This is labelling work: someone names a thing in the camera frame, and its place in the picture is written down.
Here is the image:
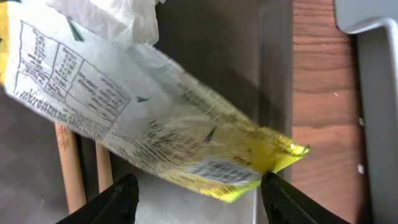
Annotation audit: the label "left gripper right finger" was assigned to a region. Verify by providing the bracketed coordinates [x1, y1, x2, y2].
[261, 172, 346, 224]

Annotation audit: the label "yellow green snack wrapper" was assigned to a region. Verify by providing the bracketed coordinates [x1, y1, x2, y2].
[1, 1, 310, 202]

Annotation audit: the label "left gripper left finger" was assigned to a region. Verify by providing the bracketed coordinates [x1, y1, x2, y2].
[57, 174, 139, 224]

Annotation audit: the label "white napkin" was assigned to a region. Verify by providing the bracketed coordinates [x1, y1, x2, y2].
[45, 0, 160, 49]

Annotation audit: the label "grey dishwasher rack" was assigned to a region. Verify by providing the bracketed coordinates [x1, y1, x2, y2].
[335, 0, 397, 223]

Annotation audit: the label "wooden chopstick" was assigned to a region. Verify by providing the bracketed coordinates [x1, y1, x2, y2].
[96, 143, 113, 193]
[55, 123, 86, 214]

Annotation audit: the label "brown serving tray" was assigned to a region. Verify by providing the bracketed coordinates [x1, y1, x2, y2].
[1, 1, 292, 223]

